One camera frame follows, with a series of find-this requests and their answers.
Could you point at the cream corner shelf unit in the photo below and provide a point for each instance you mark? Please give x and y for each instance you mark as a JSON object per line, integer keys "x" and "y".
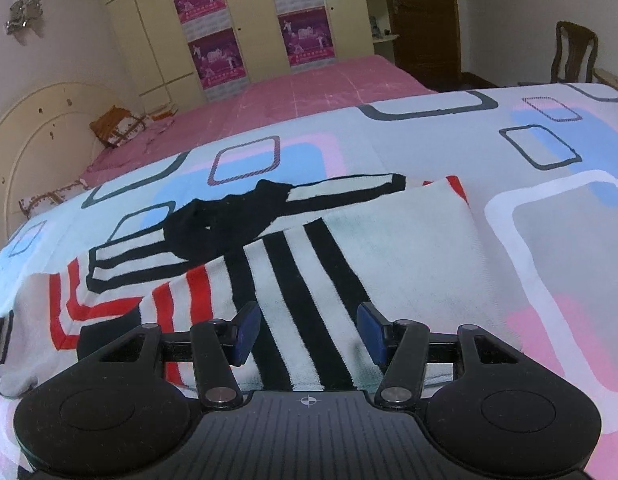
{"x": 383, "y": 36}

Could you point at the cream wooden headboard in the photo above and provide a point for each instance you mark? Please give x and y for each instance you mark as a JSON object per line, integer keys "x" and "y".
{"x": 46, "y": 141}

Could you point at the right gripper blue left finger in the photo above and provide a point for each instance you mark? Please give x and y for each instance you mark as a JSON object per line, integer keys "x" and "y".
{"x": 217, "y": 346}

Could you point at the dark brown wooden door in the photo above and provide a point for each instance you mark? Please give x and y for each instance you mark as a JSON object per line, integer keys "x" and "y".
{"x": 428, "y": 46}

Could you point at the pink bed cover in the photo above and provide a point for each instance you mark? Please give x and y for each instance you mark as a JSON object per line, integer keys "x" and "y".
{"x": 340, "y": 85}

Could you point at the wall lamp sconce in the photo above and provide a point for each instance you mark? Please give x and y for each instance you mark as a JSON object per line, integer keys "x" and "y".
{"x": 23, "y": 13}

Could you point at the lower left purple poster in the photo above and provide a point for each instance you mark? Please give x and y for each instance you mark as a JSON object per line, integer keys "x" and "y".
{"x": 217, "y": 59}

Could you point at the brown wooden chair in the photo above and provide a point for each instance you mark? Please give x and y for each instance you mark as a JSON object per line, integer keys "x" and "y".
{"x": 575, "y": 54}

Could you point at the striped white child sweater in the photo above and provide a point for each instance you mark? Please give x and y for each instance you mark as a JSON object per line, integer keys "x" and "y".
{"x": 309, "y": 255}

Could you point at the wooden bed footboard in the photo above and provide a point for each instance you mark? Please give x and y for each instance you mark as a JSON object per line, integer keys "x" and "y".
{"x": 606, "y": 77}

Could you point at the upper left purple poster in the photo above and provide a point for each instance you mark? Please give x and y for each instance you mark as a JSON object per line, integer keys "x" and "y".
{"x": 199, "y": 18}

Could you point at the cream wardrobe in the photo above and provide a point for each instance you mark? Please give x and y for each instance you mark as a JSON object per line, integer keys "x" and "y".
{"x": 156, "y": 51}

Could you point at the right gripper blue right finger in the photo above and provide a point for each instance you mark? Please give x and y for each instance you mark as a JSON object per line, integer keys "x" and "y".
{"x": 400, "y": 350}

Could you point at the lower right purple poster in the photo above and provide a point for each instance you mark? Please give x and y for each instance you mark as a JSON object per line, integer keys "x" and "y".
{"x": 307, "y": 38}

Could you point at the patterned white pink bedsheet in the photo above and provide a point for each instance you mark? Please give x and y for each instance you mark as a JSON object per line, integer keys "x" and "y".
{"x": 539, "y": 169}

